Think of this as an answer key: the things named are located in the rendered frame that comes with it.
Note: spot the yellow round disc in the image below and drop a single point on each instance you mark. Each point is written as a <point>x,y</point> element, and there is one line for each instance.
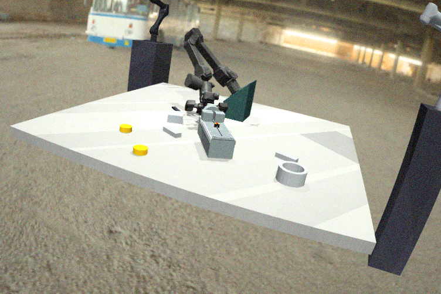
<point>126,128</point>
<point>140,150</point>

